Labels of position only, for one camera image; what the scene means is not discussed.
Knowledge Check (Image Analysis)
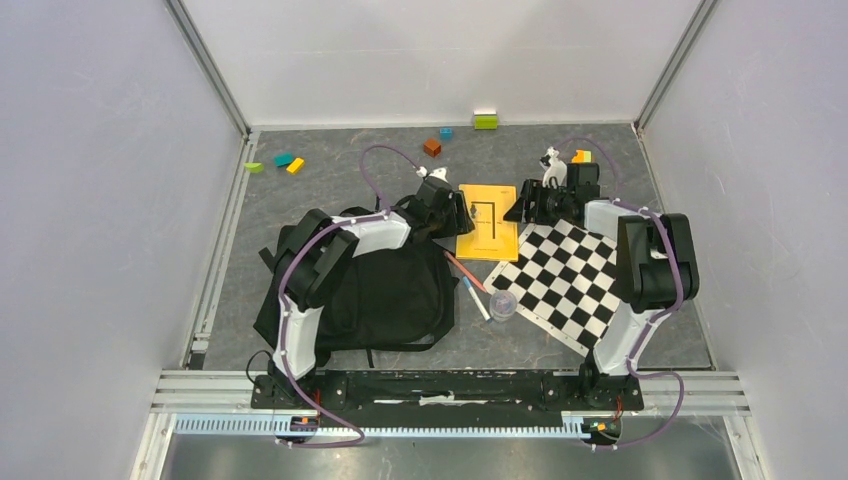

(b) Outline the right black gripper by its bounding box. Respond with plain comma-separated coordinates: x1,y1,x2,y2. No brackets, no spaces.
504,179,574,226

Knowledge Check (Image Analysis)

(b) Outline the yellow booklet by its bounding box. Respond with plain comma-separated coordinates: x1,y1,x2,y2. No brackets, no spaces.
456,184,519,262

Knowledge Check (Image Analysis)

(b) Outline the orange pencil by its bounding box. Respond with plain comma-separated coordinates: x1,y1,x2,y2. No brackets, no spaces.
443,250,487,293

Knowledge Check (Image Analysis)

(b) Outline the black white chessboard mat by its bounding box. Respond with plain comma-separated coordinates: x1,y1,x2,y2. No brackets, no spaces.
484,221,620,356

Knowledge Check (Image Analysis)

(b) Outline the black student backpack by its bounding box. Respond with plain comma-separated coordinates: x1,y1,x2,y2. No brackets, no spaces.
252,205,460,369

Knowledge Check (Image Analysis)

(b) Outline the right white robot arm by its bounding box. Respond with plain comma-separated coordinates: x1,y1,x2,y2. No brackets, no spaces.
490,163,700,408

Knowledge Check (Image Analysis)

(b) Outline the brown cube block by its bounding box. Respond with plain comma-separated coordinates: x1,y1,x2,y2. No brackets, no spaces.
422,138,442,158

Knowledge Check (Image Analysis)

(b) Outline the clear paperclip jar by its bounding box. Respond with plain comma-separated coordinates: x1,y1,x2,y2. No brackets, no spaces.
489,290,518,323

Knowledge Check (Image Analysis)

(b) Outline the green white block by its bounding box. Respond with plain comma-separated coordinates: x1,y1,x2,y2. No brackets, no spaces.
472,109,499,130

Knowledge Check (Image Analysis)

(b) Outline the white blue marker pen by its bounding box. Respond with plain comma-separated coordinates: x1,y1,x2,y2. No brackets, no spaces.
462,276,493,324

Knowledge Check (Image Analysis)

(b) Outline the yellow small block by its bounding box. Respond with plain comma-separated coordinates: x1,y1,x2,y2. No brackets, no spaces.
286,157,305,175

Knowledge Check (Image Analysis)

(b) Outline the teal block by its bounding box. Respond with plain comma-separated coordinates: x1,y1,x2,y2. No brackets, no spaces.
274,152,295,168

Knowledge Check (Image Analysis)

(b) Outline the green half-round block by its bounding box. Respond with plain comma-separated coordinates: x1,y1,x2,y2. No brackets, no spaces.
244,162,264,173

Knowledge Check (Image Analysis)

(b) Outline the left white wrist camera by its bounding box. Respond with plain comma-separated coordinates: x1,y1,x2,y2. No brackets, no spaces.
416,166,448,183

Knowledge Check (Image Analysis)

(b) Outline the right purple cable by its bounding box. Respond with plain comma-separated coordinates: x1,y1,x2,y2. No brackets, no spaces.
553,135,686,452

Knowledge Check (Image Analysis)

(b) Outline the purple cable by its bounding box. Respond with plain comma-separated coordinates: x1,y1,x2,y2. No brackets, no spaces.
276,144,425,450
553,135,686,452

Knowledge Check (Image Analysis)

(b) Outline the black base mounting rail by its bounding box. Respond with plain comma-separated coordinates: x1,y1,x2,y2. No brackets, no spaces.
250,367,644,429

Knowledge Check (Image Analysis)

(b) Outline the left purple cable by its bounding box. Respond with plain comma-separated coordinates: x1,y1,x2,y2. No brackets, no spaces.
276,144,425,450

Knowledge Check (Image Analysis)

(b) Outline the white cable duct strip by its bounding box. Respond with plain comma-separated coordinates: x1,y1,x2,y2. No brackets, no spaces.
173,413,598,440

